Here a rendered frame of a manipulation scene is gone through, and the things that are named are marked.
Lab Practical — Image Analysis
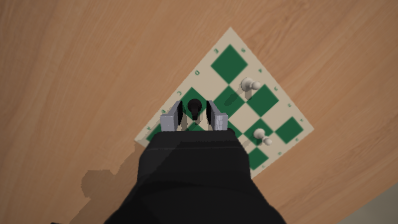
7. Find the white pawn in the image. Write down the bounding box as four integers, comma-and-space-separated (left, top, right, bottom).
241, 78, 261, 91
253, 128, 272, 145

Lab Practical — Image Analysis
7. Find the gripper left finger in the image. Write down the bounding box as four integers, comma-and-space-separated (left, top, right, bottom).
160, 101, 183, 132

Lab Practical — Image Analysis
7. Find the green and white chessboard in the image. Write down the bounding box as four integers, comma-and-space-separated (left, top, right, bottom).
135, 27, 314, 179

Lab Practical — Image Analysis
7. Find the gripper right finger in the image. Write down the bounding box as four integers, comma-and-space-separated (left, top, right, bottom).
206, 100, 228, 130

